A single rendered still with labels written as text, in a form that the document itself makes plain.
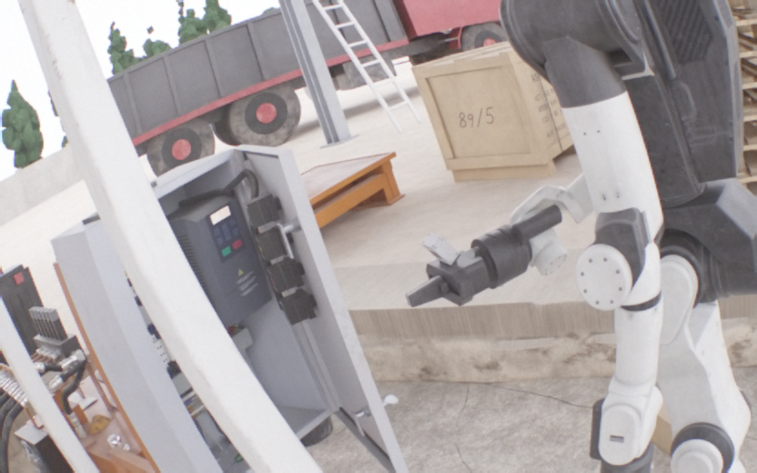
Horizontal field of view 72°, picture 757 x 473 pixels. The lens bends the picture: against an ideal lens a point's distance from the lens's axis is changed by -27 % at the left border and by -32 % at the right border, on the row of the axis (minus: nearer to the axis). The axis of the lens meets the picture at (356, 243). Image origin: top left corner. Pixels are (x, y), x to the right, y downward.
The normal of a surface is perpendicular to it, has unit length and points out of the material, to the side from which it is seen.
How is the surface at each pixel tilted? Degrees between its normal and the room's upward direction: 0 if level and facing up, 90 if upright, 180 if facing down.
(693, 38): 89
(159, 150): 90
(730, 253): 90
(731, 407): 58
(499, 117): 90
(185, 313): 81
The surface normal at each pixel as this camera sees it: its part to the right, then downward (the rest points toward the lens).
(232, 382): 0.69, -0.22
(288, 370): -0.57, 0.40
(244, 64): 0.33, 0.16
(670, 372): -0.41, 0.72
